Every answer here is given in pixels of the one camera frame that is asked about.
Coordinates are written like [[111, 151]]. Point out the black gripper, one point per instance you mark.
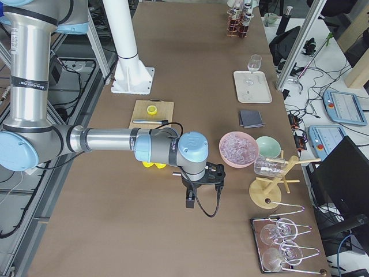
[[189, 188]]

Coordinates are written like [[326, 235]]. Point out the copper wire bottle basket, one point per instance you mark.
[[239, 19]]

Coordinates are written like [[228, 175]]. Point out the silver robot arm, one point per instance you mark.
[[29, 139]]

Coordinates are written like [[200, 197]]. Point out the tea bottle rear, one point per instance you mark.
[[234, 19]]

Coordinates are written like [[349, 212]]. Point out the tea bottle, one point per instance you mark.
[[243, 27], [234, 19]]

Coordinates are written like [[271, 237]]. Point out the tea bottle front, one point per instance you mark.
[[243, 27]]

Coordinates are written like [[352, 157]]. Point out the whole yellow lemon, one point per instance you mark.
[[147, 164]]

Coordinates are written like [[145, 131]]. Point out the pink bowl of ice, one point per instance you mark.
[[238, 149]]

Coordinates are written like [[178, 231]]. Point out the wooden cup tree stand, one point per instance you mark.
[[264, 191]]

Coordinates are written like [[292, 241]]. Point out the steel cylinder muddler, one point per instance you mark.
[[150, 121]]

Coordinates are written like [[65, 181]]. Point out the glass jar on stand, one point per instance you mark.
[[269, 167]]

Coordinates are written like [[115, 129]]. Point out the green empty bowl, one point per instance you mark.
[[268, 147]]

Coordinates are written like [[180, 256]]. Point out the bamboo cutting board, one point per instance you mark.
[[165, 111]]

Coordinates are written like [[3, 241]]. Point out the yellow lemon half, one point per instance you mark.
[[151, 110]]

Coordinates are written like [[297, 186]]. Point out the grey folded cloth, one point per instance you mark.
[[250, 119]]

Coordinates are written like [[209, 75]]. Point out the dark tray with glasses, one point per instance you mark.
[[269, 233]]

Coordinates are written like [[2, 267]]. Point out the cream serving tray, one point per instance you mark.
[[252, 87]]

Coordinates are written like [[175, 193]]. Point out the blue teach pendant near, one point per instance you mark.
[[325, 138]]

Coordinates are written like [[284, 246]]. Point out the blue teach pendant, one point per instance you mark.
[[344, 107], [325, 138]]

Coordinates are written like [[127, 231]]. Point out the clear wine glass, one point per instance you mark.
[[253, 66]]

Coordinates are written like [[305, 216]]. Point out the blue teach pendant far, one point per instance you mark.
[[344, 107]]

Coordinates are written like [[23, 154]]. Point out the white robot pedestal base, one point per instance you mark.
[[131, 75]]

